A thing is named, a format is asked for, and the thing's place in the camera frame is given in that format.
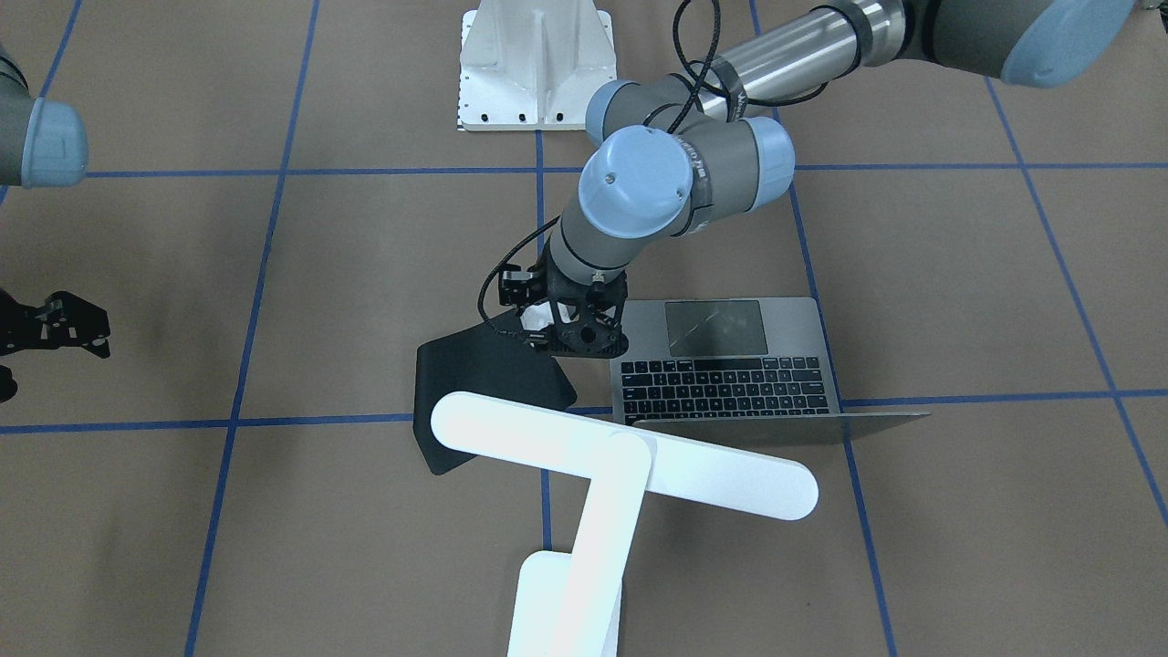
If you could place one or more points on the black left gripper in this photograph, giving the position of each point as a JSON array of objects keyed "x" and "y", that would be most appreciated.
[{"x": 514, "y": 287}]

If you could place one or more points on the black mouse pad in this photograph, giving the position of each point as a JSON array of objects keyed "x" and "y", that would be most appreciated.
[{"x": 481, "y": 359}]

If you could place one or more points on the grey laptop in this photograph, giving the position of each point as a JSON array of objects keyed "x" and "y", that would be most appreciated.
[{"x": 754, "y": 373}]

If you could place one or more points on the white computer mouse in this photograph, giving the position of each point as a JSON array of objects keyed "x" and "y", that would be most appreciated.
[{"x": 539, "y": 316}]

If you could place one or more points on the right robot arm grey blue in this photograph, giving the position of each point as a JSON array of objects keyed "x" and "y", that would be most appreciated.
[{"x": 44, "y": 143}]

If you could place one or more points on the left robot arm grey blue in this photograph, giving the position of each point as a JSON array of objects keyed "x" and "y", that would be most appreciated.
[{"x": 686, "y": 151}]

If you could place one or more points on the white desk lamp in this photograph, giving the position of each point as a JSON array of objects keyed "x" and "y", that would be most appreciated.
[{"x": 568, "y": 603}]

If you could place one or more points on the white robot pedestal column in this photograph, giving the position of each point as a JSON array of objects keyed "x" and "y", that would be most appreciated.
[{"x": 532, "y": 65}]

